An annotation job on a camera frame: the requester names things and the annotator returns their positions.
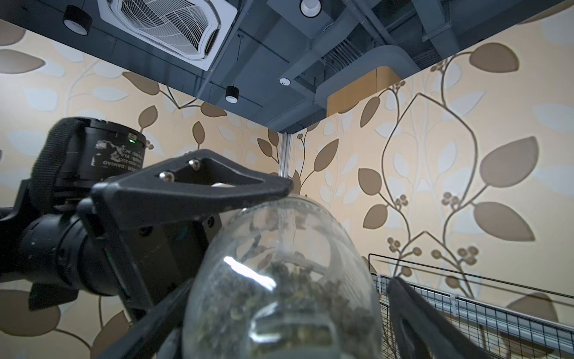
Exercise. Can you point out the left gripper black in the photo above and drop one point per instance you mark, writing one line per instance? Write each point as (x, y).
(144, 235)

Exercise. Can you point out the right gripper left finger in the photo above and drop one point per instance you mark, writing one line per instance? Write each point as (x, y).
(159, 333)

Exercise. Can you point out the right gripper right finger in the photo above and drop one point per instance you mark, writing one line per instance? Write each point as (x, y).
(422, 332)

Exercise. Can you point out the jar with beige lid back-right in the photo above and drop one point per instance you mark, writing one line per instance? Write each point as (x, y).
(283, 280)

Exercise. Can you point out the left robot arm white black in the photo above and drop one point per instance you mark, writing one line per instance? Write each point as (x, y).
(42, 234)

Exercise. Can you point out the black ceiling spotlight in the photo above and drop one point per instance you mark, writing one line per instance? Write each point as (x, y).
(77, 20)
(232, 94)

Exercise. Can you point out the ceiling air conditioner vent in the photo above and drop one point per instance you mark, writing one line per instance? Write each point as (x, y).
(193, 31)

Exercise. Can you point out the back wire basket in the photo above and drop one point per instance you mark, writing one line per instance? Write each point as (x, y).
(528, 327)

